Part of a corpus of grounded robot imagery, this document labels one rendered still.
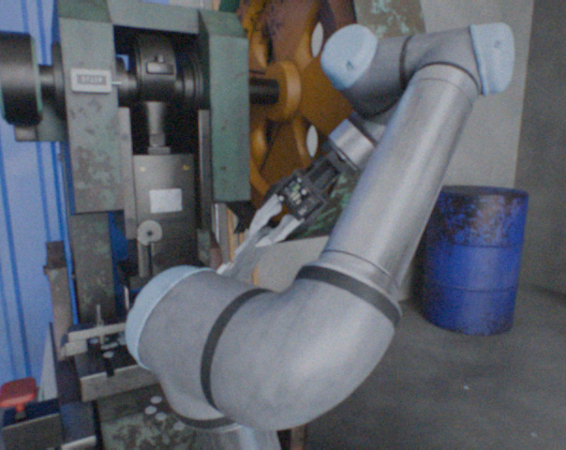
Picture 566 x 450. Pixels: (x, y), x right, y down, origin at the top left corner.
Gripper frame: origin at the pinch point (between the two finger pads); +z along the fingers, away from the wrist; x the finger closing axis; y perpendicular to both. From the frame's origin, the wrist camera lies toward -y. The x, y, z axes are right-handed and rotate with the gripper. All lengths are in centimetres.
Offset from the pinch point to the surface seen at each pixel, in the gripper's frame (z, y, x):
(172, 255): 24.1, -19.1, -10.3
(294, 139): -12.2, -46.1, -11.3
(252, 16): -27, -63, -48
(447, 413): 29, -107, 118
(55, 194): 87, -101, -76
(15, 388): 50, 11, -11
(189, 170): 8.5, -25.0, -22.0
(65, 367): 69, -19, -10
